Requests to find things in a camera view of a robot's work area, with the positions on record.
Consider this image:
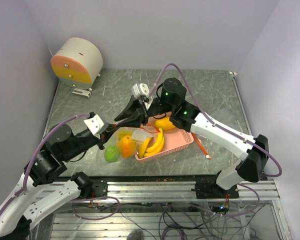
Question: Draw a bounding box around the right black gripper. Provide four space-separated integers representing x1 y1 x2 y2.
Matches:
114 95 175 128

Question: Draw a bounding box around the clear zip bag red zipper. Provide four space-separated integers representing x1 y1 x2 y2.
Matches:
103 124 160 163

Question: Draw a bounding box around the yellow toy mango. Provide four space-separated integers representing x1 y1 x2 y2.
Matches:
118 136 136 158

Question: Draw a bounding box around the green round toy fruit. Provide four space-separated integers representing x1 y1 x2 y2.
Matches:
104 145 120 163

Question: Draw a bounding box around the yellow toy banana bunch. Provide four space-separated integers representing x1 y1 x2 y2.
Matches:
137 127 165 159

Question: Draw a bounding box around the pink plastic basket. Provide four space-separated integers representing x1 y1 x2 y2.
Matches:
134 122 195 165

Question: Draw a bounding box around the yellow starfruit slice toy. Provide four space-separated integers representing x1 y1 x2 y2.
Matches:
116 129 134 141

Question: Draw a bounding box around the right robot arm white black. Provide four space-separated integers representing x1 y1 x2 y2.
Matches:
114 77 269 198

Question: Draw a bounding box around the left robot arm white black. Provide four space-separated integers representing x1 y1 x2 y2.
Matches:
0 121 117 240

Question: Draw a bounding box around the white metal latch piece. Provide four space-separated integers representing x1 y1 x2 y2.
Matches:
72 88 91 99

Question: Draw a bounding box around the round cream drawer box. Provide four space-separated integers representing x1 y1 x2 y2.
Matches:
50 37 104 91

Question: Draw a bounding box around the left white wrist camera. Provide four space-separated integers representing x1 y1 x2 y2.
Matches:
83 114 109 137

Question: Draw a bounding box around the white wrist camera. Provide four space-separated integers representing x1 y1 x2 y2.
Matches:
83 114 109 137
131 83 153 110

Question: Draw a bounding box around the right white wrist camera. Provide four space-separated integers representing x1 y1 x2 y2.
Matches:
131 83 153 110

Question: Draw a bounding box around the aluminium mounting rail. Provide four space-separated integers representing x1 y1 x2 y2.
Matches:
34 179 281 201

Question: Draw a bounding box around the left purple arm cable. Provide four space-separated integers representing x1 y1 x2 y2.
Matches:
0 112 92 226

